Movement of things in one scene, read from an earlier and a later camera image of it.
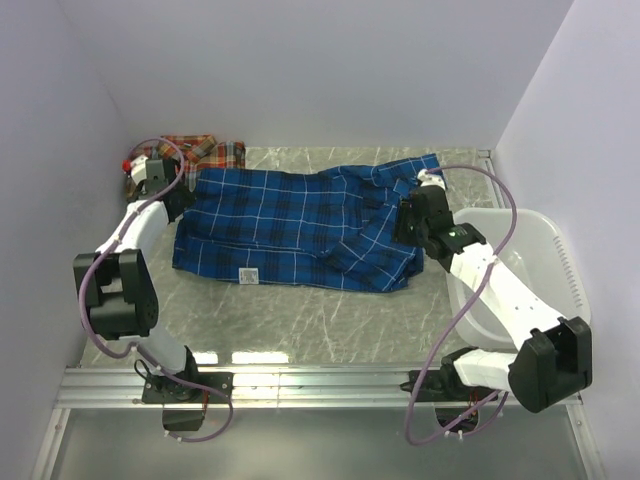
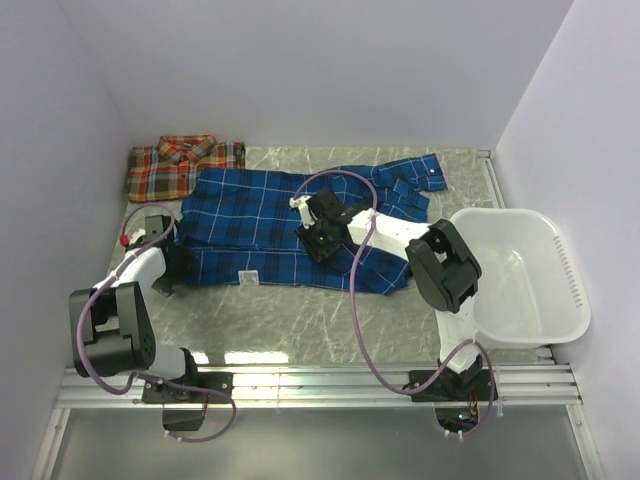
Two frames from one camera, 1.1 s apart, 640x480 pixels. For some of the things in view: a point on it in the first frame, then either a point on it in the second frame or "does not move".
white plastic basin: (539, 254) does not move
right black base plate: (442, 386) does not move
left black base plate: (162, 390) does not move
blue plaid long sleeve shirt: (331, 227) does not move
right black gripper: (404, 212) → (317, 251)
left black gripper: (186, 199) → (185, 262)
